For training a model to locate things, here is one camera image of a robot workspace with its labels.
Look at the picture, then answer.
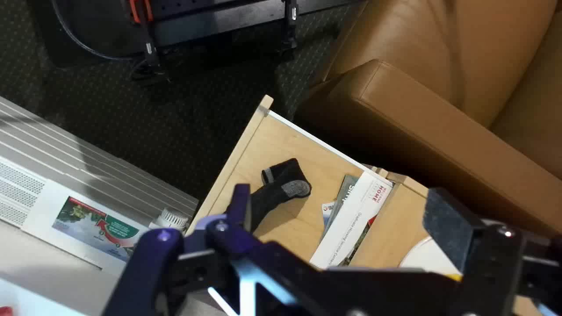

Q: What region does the white pamphlet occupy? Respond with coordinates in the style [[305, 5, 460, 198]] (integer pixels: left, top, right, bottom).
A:
[[307, 168, 393, 270]]

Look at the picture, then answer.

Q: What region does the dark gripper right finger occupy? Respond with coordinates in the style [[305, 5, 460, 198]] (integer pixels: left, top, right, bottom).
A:
[[421, 186, 488, 256]]

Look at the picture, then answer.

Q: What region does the white round plate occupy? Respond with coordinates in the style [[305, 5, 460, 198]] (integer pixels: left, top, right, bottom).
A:
[[402, 235, 465, 281]]

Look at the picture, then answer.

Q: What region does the colourful printed flyer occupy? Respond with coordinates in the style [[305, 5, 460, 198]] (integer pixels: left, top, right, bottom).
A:
[[23, 179, 154, 272]]

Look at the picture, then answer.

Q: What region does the black clamp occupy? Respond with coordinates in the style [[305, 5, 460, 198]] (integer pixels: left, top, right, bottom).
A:
[[279, 0, 302, 51]]

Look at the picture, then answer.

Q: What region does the orange handled clamp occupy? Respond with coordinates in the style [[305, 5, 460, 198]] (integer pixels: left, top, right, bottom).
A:
[[126, 0, 172, 80]]

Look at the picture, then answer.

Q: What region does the light wooden nightstand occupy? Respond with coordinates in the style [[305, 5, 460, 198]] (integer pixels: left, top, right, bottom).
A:
[[349, 166, 562, 316]]

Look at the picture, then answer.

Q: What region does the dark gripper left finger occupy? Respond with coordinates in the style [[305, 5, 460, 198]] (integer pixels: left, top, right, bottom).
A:
[[224, 182, 254, 233]]

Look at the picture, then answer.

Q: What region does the white ribbed heater unit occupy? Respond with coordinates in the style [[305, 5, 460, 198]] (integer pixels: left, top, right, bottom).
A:
[[0, 94, 200, 316]]

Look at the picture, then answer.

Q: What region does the black cable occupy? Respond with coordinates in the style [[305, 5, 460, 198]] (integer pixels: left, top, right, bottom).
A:
[[49, 0, 144, 63]]

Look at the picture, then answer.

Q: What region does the brown leather armchair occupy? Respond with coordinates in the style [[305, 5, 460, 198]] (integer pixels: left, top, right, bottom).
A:
[[295, 0, 562, 237]]

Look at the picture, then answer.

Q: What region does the light wooden drawer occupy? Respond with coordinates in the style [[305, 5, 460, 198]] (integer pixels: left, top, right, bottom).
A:
[[184, 94, 432, 272]]

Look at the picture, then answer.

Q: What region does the black robot table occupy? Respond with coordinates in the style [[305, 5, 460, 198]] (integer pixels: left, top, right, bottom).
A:
[[124, 0, 365, 49]]

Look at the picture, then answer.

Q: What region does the grey printed booklet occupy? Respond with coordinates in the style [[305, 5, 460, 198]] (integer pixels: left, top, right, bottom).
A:
[[319, 173, 376, 247]]

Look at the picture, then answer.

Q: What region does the black and grey sock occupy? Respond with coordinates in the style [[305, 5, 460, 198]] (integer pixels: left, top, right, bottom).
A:
[[249, 156, 312, 233]]

